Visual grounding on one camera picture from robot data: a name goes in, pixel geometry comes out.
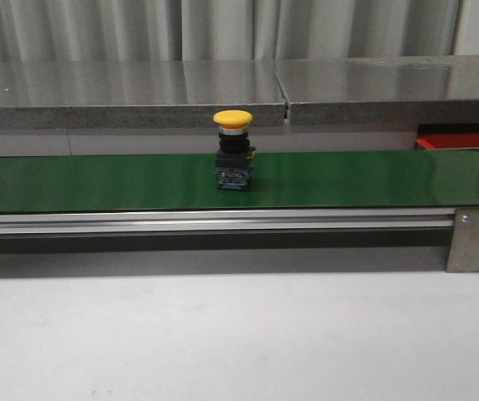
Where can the green conveyor belt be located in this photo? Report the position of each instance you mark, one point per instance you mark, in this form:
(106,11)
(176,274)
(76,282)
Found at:
(187,182)

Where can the grey pleated curtain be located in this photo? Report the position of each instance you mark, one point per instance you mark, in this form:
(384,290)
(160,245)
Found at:
(224,30)

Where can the aluminium conveyor frame rail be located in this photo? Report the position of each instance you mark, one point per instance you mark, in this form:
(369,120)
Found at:
(224,220)

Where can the grey stone shelf right slab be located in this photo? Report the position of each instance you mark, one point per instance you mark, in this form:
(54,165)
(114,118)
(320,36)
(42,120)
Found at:
(394,91)

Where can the grey stone shelf slab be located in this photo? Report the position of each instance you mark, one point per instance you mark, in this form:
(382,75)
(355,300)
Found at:
(135,94)
(394,91)

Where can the yellow mushroom push button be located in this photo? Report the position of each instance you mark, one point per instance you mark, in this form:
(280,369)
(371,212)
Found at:
(234,157)

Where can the red plastic bin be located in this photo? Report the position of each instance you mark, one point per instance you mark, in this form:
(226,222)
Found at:
(447,136)

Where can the steel conveyor support bracket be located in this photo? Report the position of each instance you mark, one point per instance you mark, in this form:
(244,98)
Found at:
(464,250)

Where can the grey stone shelf left slab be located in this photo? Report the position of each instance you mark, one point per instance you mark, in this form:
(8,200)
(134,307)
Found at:
(135,94)

